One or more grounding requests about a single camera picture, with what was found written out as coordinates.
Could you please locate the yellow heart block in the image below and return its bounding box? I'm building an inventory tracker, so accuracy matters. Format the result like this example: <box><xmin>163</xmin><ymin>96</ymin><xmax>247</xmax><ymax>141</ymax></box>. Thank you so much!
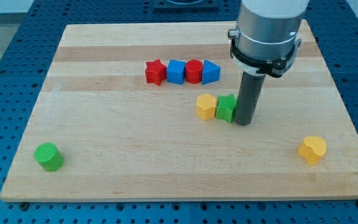
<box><xmin>297</xmin><ymin>136</ymin><xmax>327</xmax><ymax>166</ymax></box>

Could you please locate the yellow pentagon block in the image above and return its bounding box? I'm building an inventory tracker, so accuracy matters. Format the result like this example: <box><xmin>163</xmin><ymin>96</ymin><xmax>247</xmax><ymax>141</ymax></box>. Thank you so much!
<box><xmin>196</xmin><ymin>93</ymin><xmax>218</xmax><ymax>121</ymax></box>

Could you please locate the red star block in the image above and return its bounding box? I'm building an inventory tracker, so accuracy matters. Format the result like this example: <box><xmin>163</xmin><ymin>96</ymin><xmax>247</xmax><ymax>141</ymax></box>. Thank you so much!
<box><xmin>145</xmin><ymin>59</ymin><xmax>167</xmax><ymax>86</ymax></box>

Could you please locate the red cylinder block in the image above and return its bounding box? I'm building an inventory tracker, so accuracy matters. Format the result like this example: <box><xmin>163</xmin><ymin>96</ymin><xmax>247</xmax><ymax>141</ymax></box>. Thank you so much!
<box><xmin>185</xmin><ymin>60</ymin><xmax>203</xmax><ymax>84</ymax></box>

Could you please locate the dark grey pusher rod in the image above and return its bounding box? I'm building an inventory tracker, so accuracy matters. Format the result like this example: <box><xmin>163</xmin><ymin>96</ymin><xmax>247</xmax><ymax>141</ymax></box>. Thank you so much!
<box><xmin>234</xmin><ymin>72</ymin><xmax>265</xmax><ymax>126</ymax></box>

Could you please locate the blue triangle block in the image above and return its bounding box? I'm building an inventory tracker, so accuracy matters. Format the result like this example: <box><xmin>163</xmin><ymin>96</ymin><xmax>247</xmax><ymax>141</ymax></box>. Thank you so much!
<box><xmin>201</xmin><ymin>60</ymin><xmax>221</xmax><ymax>85</ymax></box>

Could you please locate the green star block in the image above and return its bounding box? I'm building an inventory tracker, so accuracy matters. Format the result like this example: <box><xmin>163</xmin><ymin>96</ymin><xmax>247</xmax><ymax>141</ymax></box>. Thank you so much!
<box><xmin>216</xmin><ymin>94</ymin><xmax>237</xmax><ymax>123</ymax></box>

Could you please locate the wooden board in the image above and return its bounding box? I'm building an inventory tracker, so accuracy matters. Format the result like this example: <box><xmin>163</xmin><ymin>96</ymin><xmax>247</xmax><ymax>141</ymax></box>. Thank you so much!
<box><xmin>0</xmin><ymin>21</ymin><xmax>358</xmax><ymax>202</ymax></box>

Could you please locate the green cylinder block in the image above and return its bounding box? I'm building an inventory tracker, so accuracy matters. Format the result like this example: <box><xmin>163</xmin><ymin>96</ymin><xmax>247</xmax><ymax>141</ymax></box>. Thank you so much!
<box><xmin>34</xmin><ymin>142</ymin><xmax>65</xmax><ymax>172</ymax></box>

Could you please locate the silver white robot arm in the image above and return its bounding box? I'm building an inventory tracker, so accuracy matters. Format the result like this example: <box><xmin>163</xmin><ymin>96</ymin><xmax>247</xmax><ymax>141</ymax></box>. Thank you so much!
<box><xmin>227</xmin><ymin>0</ymin><xmax>309</xmax><ymax>78</ymax></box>

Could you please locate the blue cube block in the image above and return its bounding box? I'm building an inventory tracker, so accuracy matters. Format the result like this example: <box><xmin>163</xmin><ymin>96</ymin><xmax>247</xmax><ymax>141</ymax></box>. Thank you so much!
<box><xmin>167</xmin><ymin>60</ymin><xmax>185</xmax><ymax>85</ymax></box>

